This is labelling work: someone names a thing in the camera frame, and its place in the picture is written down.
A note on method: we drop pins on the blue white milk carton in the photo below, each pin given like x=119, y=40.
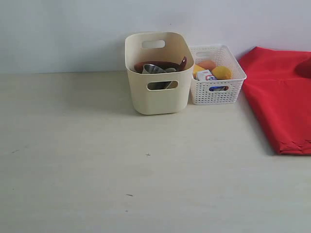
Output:
x=206, y=75

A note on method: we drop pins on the stainless steel cup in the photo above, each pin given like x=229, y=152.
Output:
x=153, y=69

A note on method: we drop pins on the red table cloth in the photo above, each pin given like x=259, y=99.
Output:
x=278, y=90

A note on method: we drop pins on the yellow lemon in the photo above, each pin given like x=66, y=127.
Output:
x=222, y=73

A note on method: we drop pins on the dark wooden spoon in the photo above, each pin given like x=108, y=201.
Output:
x=182, y=64

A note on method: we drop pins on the brown egg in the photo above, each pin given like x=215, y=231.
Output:
x=207, y=64

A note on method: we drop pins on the white perforated plastic basket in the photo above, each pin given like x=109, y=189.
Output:
x=221, y=91

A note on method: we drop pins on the cream plastic storage bin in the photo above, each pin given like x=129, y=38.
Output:
x=158, y=93

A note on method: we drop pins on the brown round plate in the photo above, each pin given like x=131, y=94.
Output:
x=163, y=65

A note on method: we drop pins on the yellow cheese wedge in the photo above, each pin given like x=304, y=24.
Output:
x=196, y=69

